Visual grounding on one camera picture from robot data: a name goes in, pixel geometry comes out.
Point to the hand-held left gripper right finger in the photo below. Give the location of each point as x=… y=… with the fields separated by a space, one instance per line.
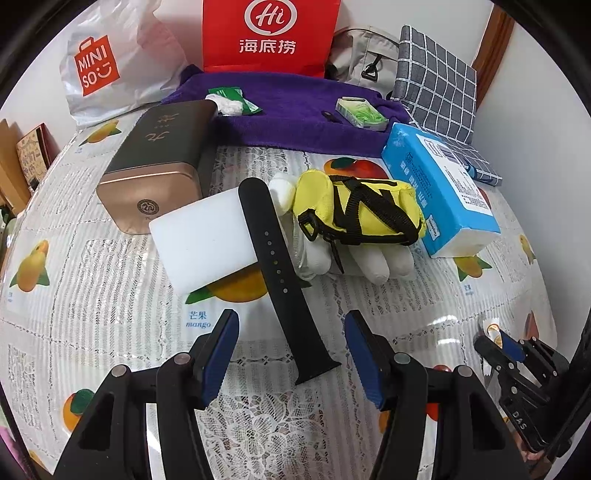
x=364 y=360

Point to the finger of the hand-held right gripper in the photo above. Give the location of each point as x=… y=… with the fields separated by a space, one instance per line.
x=496 y=362
x=513 y=348

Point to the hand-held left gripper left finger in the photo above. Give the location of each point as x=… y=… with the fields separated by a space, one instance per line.
x=217 y=360

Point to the small fruit-print candy packet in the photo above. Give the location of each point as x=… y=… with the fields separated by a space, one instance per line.
x=491 y=330

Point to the white glove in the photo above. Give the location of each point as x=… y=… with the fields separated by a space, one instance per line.
x=374 y=267

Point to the white sponge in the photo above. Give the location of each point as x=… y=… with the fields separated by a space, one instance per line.
x=203 y=235

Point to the light green tissue pack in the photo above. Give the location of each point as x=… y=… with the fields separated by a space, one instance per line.
x=360 y=113

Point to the dark green wipes packet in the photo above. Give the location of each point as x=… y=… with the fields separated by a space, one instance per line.
x=249 y=107

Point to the blue tissue pack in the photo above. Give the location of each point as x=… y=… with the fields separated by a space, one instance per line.
x=415 y=175

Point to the brown tin box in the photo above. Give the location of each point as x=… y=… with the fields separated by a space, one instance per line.
x=157 y=152

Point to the small dark object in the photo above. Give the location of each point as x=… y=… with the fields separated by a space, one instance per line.
x=327 y=115

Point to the purple towel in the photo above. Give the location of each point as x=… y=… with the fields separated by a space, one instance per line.
x=286 y=120

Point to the grey checked cushion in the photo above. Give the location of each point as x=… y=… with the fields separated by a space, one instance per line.
x=434 y=92

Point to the brown patterned book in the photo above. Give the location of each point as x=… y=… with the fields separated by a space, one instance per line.
x=34 y=152

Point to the brown cardboard box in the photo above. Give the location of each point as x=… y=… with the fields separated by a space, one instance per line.
x=9 y=175

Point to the beige backpack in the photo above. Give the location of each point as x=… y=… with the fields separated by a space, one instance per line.
x=355 y=60

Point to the white plastic shopping bag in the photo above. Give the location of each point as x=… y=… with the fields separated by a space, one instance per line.
x=147 y=55

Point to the red paper bag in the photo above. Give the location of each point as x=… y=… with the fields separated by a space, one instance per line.
x=221 y=46

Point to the wooden door frame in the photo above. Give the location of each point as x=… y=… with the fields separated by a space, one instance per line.
x=494 y=50

